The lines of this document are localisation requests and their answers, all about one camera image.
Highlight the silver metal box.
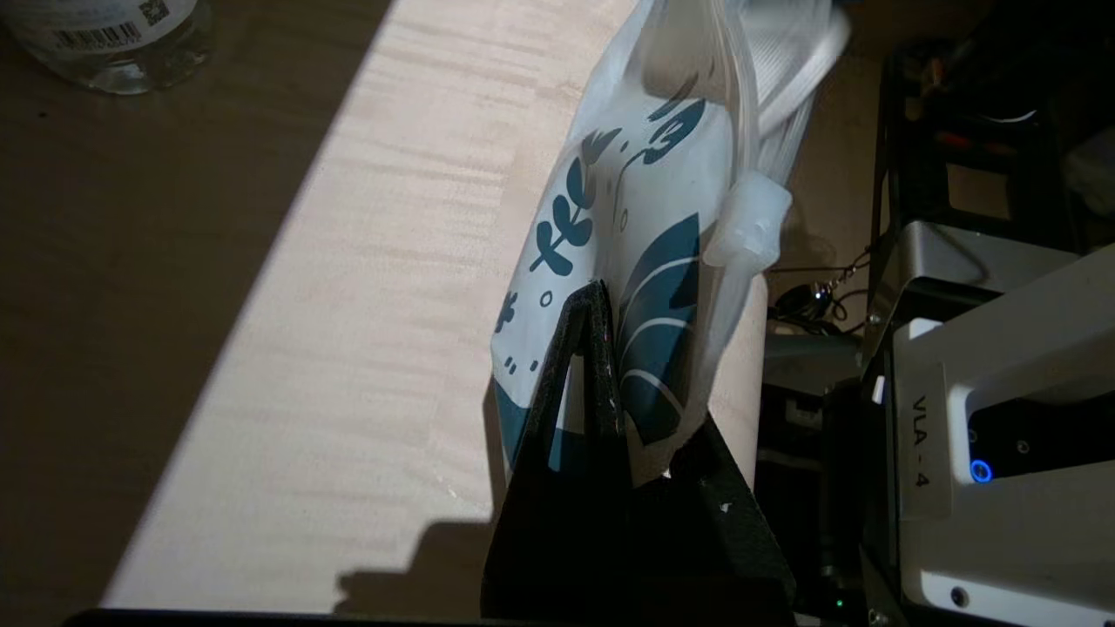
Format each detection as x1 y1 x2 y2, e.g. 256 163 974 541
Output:
867 219 1094 349

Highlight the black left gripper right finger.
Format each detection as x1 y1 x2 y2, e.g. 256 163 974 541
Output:
632 412 796 621

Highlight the black perforated chassis frame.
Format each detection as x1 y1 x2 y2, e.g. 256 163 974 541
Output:
875 35 1115 255

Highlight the white horse-print pouch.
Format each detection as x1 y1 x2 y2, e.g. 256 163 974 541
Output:
488 0 853 490

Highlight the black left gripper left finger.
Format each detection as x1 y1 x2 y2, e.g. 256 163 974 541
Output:
481 277 637 617

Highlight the white computer box VLA label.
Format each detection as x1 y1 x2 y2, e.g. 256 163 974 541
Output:
871 244 1115 627

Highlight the black cable bundle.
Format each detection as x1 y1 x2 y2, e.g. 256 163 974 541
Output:
771 248 874 334

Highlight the clear plastic water bottle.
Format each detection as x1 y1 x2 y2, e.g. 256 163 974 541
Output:
0 0 216 97

